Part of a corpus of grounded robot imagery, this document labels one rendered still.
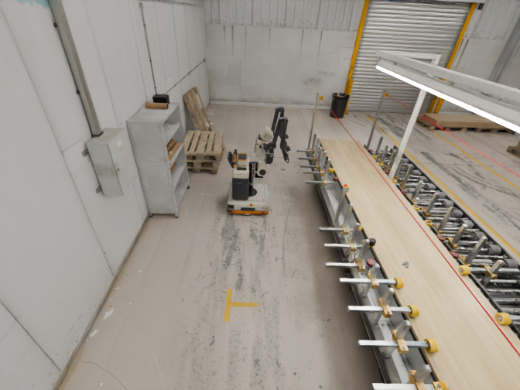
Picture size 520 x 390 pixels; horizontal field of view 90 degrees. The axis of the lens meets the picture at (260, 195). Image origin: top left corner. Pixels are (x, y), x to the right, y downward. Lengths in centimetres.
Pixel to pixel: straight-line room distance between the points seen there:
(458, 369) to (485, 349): 30
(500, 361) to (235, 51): 914
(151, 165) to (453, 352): 368
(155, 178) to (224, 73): 638
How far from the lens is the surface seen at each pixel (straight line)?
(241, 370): 293
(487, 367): 252
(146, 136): 376
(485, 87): 209
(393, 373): 241
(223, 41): 968
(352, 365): 312
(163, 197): 419
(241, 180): 394
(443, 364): 236
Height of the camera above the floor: 272
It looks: 35 degrees down
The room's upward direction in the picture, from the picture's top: 3 degrees clockwise
